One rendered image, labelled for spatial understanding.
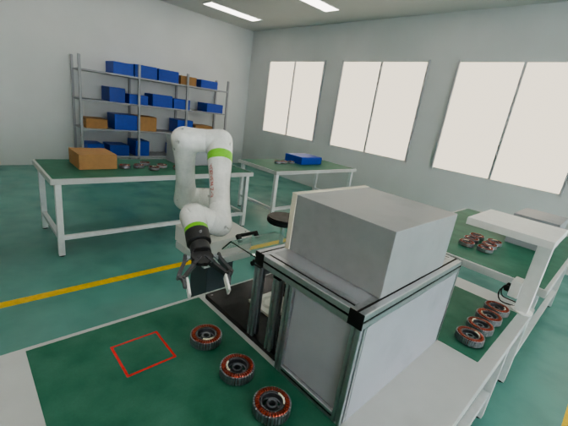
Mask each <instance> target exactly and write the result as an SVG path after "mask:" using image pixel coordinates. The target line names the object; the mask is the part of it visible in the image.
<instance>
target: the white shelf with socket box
mask: <svg viewBox="0 0 568 426"><path fill-rule="evenodd" d="M466 224H469V225H472V226H475V227H480V228H482V229H485V230H488V231H491V232H496V233H498V234H501V235H505V236H507V237H510V238H514V239H518V240H521V241H523V242H526V243H531V244H534V245H537V246H538V247H537V249H536V252H535V254H534V256H533V258H532V263H531V264H530V267H529V269H528V272H527V275H526V278H525V279H523V278H521V277H519V276H517V277H516V278H515V279H514V280H513V281H512V283H509V282H507V284H506V285H504V286H503V287H502V288H501V289H500V290H499V291H498V299H499V300H500V297H499V295H500V294H501V296H502V297H503V298H506V297H504V296H503V294H502V289H503V288H504V290H505V291H507V292H508V293H507V296H510V297H512V298H515V299H517V300H516V301H513V300H511V299H509V298H506V299H508V300H511V301H512V302H515V303H516V304H509V303H505V302H503V301H501V300H500V301H501V302H502V303H505V304H508V305H510V308H511V310H513V311H514V312H516V313H518V314H520V315H523V316H527V317H531V316H533V312H532V311H531V310H530V308H531V306H532V304H533V300H534V298H535V296H536V293H537V291H538V288H539V285H540V283H541V280H542V279H543V275H544V273H545V271H546V269H547V266H548V264H549V261H550V258H551V256H552V253H553V252H554V248H555V247H556V246H557V245H558V244H559V243H560V242H561V241H562V240H563V239H564V238H565V237H566V235H567V233H568V230H566V229H563V228H560V227H554V226H550V225H548V224H544V223H541V222H538V221H532V220H529V219H526V218H522V217H520V216H513V215H511V214H507V213H504V212H500V211H497V210H486V211H484V212H481V213H478V214H476V215H473V216H469V217H468V218H467V222H466Z"/></svg>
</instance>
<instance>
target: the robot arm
mask: <svg viewBox="0 0 568 426"><path fill-rule="evenodd" d="M171 144H172V151H173V155H174V161H175V172H176V182H175V192H174V197H173V200H174V204H175V205H176V207H177V208H178V209H180V213H179V219H180V222H181V223H182V225H183V230H184V234H185V239H186V244H187V247H188V248H189V249H190V253H191V256H190V255H186V254H184V255H183V262H182V264H181V266H180V268H179V271H178V273H177V277H176V280H177V281H178V280H180V281H181V282H182V284H183V289H186V290H187V295H188V299H190V298H191V290H190V285H189V279H188V276H189V275H190V273H191V272H192V271H193V269H194V268H195V267H196V266H198V267H201V266H208V265H209V266H210V267H213V268H214V269H215V270H217V271H218V272H220V273H221V274H222V275H224V276H223V280H224V283H225V287H226V290H227V294H229V293H230V291H231V288H230V283H231V277H230V276H231V275H232V273H233V272H234V270H233V268H232V267H231V266H230V265H229V264H228V263H227V262H226V261H225V260H224V259H223V258H222V257H221V253H220V252H218V253H217V254H213V253H211V248H210V244H211V239H210V235H214V236H217V237H222V236H225V235H227V234H228V233H229V232H230V231H231V229H232V215H231V200H230V186H231V173H232V147H233V142H232V136H231V135H230V134H229V133H228V132H227V131H226V130H224V129H203V128H190V127H185V126H182V127H178V128H176V129H174V130H173V132H172V135H171ZM198 152H204V153H207V159H208V169H209V181H210V188H196V185H195V158H196V154H197V153H198ZM213 258H215V259H216V260H217V261H218V262H219V263H220V264H218V263H217V262H216V261H215V260H214V259H213ZM189 259H191V261H193V263H192V264H191V266H189V268H188V269H187V270H186V272H185V273H184V274H183V275H182V273H183V269H184V267H185V265H186V262H188V260H189Z"/></svg>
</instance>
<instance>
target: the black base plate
mask: <svg viewBox="0 0 568 426"><path fill-rule="evenodd" d="M273 276H274V275H273V274H269V275H267V276H265V282H264V289H263V294H265V293H268V292H271V290H272V284H273ZM252 286H253V280H250V281H246V282H243V283H239V284H237V285H234V286H231V287H230V288H231V291H230V293H229V294H227V290H226V288H223V289H221V290H218V291H214V292H210V293H207V294H205V298H206V299H207V300H208V301H209V302H210V303H211V304H212V305H213V306H215V307H216V308H217V309H218V310H219V311H220V312H221V313H222V314H223V315H225V316H226V317H227V318H228V319H229V320H230V321H231V322H232V323H233V324H234V325H235V326H236V327H237V328H238V329H239V330H240V331H241V332H242V333H244V334H245V335H246V336H247V337H248V338H249V339H250V340H251V341H253V342H254V343H255V344H256V345H257V346H258V347H259V348H260V349H261V350H263V351H264V352H265V353H266V354H267V355H268V356H269V357H270V358H271V359H273V360H274V361H275V355H276V348H275V349H274V350H272V349H271V352H268V351H267V348H266V349H265V348H264V344H265V333H266V326H267V320H268V317H267V316H266V315H264V314H263V313H262V312H260V316H259V328H258V334H256V335H255V334H254V335H253V336H251V335H250V333H247V329H248V322H249V308H250V302H249V299H250V298H251V293H252ZM280 321H281V315H280V320H279V326H278V331H277V338H278V332H279V327H280ZM277 338H276V344H277Z"/></svg>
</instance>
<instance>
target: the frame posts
mask: <svg viewBox="0 0 568 426"><path fill-rule="evenodd" d="M273 277H274V278H273V284H272V290H271V296H270V308H269V314H268V320H267V326H266V333H265V344H264V348H265V349H266V348H267V351H268V352H271V349H272V350H274V349H275V348H276V338H277V331H278V326H279V320H280V314H281V304H282V298H283V293H284V286H285V282H284V281H283V280H282V279H280V278H278V277H277V276H273ZM264 282H265V268H263V267H261V266H259V265H257V264H255V265H254V279H253V286H252V293H251V300H250V308H249V315H248V329H247V333H250V335H251V336H253V335H254V334H255V335H256V334H258V328H259V316H260V309H261V302H262V296H263V289H264Z"/></svg>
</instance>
